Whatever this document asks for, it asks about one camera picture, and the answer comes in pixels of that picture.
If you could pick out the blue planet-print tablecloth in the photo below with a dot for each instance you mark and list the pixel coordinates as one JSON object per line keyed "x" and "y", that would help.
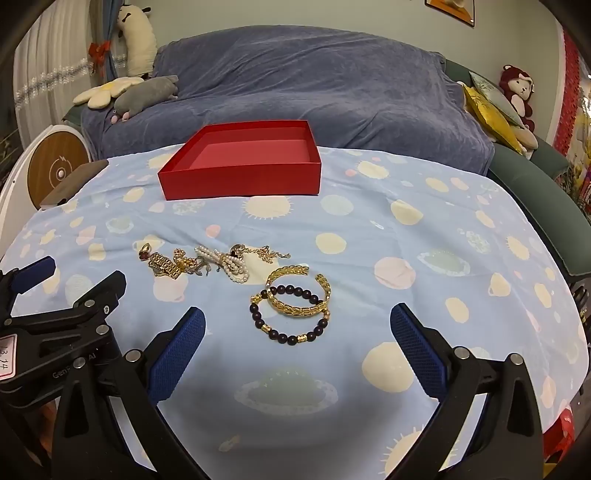
{"x": 369, "y": 230}

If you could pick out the gold wristwatch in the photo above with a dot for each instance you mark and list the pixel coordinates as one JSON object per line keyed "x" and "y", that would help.
{"x": 164, "y": 266}

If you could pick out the pale floral cushion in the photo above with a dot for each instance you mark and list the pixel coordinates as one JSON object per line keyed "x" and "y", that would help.
{"x": 491, "y": 90}

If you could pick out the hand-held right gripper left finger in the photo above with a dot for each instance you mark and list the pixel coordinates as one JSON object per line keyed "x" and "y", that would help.
{"x": 178, "y": 355}

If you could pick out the grey plush animal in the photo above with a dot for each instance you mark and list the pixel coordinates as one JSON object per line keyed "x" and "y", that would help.
{"x": 147, "y": 92}

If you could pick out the cream plush cushion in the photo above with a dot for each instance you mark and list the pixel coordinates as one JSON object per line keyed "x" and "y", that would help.
{"x": 524, "y": 138}

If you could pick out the red monkey plush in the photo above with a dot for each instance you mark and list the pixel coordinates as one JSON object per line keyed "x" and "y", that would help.
{"x": 519, "y": 87}

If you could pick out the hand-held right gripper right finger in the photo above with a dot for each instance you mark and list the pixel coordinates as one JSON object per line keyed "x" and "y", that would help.
{"x": 418, "y": 350}

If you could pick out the red cardboard box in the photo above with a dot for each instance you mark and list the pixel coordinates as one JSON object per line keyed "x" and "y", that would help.
{"x": 240, "y": 184}

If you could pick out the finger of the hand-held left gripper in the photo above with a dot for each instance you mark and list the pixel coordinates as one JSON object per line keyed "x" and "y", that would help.
{"x": 34, "y": 271}
{"x": 92, "y": 297}

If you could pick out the white round wood-faced appliance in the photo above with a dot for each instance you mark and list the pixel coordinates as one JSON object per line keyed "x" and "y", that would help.
{"x": 55, "y": 170}

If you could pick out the red paper wall hanging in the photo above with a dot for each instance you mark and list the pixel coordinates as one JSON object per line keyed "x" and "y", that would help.
{"x": 568, "y": 92}

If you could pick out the red glossy object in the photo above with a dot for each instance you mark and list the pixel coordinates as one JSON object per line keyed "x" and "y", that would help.
{"x": 561, "y": 429}

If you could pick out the green sofa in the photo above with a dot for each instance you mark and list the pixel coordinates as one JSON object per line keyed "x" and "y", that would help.
{"x": 531, "y": 184}

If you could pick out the white llama plush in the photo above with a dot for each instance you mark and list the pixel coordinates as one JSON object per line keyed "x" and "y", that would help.
{"x": 138, "y": 41}

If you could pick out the red bow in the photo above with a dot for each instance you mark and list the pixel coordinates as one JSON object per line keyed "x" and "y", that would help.
{"x": 99, "y": 50}

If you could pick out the yellow cushion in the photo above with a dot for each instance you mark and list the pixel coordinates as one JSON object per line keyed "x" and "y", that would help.
{"x": 494, "y": 117}

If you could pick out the cream flower cushion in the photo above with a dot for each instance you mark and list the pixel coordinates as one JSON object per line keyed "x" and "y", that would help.
{"x": 104, "y": 92}

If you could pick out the framed wall picture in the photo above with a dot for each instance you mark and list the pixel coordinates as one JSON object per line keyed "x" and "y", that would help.
{"x": 450, "y": 9}

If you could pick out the blue blanket covered sofa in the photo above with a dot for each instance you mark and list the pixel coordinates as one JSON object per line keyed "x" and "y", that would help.
{"x": 300, "y": 78}

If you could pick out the white curtain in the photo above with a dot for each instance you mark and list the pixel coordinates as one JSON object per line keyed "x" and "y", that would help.
{"x": 51, "y": 46}

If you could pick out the gold leaf bangle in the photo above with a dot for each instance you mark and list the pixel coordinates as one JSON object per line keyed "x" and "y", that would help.
{"x": 295, "y": 308}

